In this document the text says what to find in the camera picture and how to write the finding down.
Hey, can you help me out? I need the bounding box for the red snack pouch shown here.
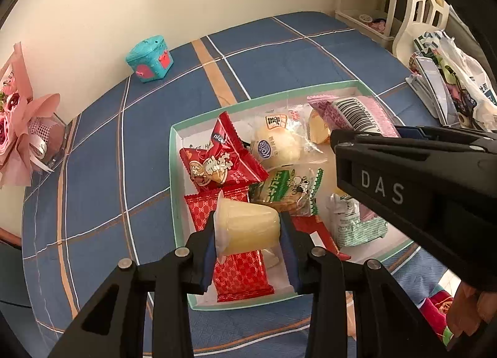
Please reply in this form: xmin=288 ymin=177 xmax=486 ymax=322
xmin=291 ymin=215 xmax=351 ymax=261

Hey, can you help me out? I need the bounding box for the pale yellow jelly cup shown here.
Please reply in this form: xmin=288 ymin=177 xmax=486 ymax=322
xmin=213 ymin=191 xmax=280 ymax=264

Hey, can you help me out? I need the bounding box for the red patterned square packet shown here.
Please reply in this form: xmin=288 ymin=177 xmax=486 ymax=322
xmin=185 ymin=189 xmax=275 ymax=303

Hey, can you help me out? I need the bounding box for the white cream snack packet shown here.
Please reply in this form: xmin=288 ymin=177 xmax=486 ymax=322
xmin=328 ymin=193 xmax=388 ymax=248

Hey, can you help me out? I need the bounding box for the green white cartoon packet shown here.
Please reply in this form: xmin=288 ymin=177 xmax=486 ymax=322
xmin=249 ymin=165 xmax=323 ymax=217

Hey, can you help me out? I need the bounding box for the red cartoon snack packet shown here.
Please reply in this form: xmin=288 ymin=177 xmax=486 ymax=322
xmin=180 ymin=111 xmax=269 ymax=192

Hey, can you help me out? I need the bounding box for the clear bag white bun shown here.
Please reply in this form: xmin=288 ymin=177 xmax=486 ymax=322
xmin=245 ymin=105 xmax=328 ymax=171

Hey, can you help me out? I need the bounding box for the pink barcode snack packet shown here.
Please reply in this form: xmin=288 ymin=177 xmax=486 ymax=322
xmin=307 ymin=94 xmax=399 ymax=137

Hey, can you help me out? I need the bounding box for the person's right hand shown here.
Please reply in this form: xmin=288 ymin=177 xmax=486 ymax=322
xmin=446 ymin=282 xmax=497 ymax=337

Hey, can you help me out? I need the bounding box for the teal-rimmed white cardboard tray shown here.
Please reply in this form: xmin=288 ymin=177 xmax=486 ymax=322
xmin=168 ymin=79 xmax=422 ymax=312

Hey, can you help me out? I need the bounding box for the white plastic bag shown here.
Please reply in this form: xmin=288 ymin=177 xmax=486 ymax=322
xmin=414 ymin=30 xmax=496 ymax=131

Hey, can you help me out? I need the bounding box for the stack of booklets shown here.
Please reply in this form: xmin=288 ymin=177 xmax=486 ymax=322
xmin=405 ymin=53 xmax=460 ymax=127

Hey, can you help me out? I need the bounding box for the blue plaid tablecloth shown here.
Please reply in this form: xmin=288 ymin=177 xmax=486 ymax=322
xmin=22 ymin=12 xmax=435 ymax=356

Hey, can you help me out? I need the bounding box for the white lattice chair back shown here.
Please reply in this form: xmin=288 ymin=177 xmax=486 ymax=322
xmin=393 ymin=0 xmax=449 ymax=67

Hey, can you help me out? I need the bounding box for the glass vase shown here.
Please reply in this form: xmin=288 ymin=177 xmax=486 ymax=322
xmin=39 ymin=114 xmax=71 ymax=172

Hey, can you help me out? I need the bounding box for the teal box with pink hearts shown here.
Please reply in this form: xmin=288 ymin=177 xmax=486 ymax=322
xmin=125 ymin=35 xmax=174 ymax=83

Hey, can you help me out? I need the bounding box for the pink paper flower bouquet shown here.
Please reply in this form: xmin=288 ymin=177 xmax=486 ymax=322
xmin=1 ymin=42 xmax=61 ymax=186

